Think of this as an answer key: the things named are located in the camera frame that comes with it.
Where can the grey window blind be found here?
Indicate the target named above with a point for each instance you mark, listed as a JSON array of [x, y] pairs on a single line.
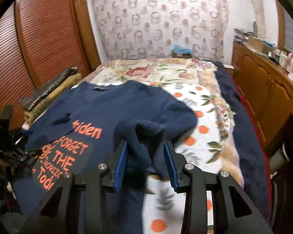
[[288, 31]]

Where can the wooden louvered wardrobe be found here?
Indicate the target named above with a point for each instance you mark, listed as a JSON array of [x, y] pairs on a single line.
[[38, 40]]

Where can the cardboard box on cabinet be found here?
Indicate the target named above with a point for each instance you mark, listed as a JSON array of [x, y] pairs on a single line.
[[257, 46]]

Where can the blue item on box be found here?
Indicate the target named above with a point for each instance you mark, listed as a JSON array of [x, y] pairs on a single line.
[[179, 52]]

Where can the beige side curtain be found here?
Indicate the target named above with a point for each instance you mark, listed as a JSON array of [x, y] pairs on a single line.
[[260, 18]]

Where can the floral quilt blanket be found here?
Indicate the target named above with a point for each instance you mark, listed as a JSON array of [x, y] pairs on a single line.
[[157, 72]]

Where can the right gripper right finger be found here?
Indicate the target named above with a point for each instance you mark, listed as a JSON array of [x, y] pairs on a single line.
[[233, 210]]

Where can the navy printed t-shirt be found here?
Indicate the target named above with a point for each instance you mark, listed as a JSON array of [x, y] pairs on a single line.
[[83, 125]]

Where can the circle pattern curtain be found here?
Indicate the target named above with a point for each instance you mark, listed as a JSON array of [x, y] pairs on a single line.
[[142, 29]]

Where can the pink kettle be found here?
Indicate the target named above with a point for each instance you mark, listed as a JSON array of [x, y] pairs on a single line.
[[289, 67]]

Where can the wooden sideboard cabinet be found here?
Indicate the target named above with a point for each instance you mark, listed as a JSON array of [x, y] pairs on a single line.
[[268, 92]]

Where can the dark patterned folded cloth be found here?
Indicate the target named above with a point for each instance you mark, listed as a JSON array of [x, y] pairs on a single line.
[[30, 102]]

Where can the mustard floral folded cloth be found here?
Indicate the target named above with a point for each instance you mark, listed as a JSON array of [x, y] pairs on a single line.
[[32, 116]]

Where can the navy blue bed blanket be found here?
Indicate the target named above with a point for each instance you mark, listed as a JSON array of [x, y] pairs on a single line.
[[251, 159]]

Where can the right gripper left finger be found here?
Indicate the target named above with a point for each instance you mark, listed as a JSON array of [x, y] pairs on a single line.
[[78, 202]]

